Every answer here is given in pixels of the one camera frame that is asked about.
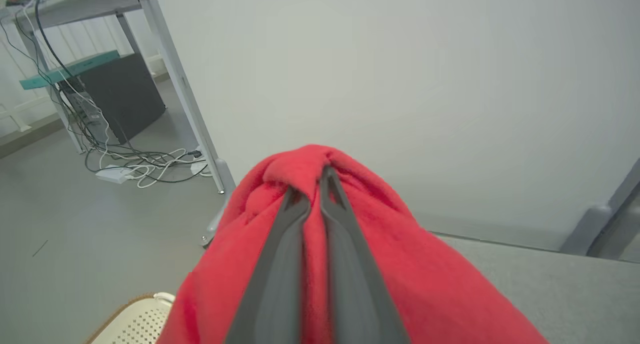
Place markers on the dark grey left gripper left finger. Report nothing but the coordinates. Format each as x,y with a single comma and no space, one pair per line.
272,294

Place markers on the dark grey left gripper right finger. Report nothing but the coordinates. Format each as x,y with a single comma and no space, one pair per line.
355,294

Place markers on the red Bulls 23 jersey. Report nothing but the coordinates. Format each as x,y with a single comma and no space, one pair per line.
425,294

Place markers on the cream perforated laundry basket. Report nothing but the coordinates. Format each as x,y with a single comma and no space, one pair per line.
137,326

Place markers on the white power adapter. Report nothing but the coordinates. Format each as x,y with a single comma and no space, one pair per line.
114,174

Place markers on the black computer tower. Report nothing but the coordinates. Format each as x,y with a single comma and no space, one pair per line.
125,94

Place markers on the grey metal desk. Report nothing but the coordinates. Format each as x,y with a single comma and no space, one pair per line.
75,4

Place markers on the grey partition post with foot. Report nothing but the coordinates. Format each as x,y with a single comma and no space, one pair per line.
180,84
587,229
622,229

